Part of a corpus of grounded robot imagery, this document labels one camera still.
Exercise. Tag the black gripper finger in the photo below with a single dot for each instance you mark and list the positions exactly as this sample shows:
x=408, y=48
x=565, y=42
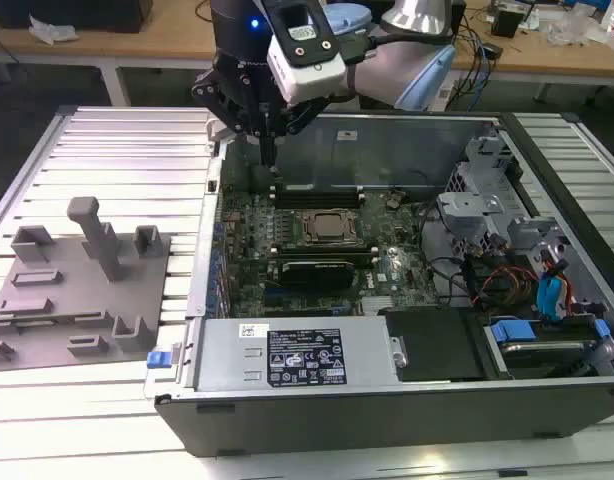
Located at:
x=299, y=117
x=209, y=92

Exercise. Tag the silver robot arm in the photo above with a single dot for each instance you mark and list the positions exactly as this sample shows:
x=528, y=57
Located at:
x=377, y=67

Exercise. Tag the black RAM slots block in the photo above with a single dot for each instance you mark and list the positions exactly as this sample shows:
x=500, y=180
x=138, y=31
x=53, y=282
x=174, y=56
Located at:
x=317, y=197
x=317, y=252

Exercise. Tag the wooden desk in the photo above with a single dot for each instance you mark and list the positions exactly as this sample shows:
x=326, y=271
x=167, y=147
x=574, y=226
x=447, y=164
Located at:
x=137, y=42

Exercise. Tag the CPU socket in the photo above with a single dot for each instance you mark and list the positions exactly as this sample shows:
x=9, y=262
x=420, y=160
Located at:
x=327, y=225

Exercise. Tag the green motherboard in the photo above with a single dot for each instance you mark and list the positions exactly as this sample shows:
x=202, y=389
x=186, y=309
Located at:
x=387, y=232

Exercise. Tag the black graphics card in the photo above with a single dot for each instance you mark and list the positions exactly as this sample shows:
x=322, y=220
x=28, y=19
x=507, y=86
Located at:
x=317, y=274

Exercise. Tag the white crumpled plastic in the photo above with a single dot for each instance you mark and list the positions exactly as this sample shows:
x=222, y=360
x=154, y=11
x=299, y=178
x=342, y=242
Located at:
x=52, y=30

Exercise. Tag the grey metal disk bay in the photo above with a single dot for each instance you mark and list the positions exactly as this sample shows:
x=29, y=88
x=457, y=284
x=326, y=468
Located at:
x=467, y=205

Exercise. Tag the grey parts rack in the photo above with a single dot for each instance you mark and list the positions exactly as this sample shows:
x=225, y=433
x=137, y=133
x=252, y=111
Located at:
x=137, y=285

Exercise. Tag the silver board heatsink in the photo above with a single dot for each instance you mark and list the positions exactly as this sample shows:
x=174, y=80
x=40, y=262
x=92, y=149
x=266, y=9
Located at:
x=382, y=306

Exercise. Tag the small black box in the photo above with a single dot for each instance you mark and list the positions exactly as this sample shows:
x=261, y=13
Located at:
x=512, y=25

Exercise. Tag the silver power supply unit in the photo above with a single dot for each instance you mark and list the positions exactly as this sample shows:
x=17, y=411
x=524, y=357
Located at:
x=227, y=350

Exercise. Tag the black plastic shroud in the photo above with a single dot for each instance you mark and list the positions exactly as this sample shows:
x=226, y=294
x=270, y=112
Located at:
x=437, y=345

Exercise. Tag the blue case latch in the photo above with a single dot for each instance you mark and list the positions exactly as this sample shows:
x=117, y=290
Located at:
x=157, y=361

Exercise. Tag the clear plastic bags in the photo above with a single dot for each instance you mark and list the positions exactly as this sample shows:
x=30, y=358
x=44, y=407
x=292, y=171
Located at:
x=587, y=30

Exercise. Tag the hard disk in blue carrier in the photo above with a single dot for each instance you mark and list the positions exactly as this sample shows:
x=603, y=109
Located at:
x=512, y=332

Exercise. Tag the black PC case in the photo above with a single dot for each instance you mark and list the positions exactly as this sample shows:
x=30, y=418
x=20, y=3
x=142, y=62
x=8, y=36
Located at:
x=387, y=420

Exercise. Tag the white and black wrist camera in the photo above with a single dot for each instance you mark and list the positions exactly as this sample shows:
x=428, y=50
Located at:
x=312, y=75

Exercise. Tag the silver latch bracket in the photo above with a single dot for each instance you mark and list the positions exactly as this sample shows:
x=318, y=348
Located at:
x=177, y=355

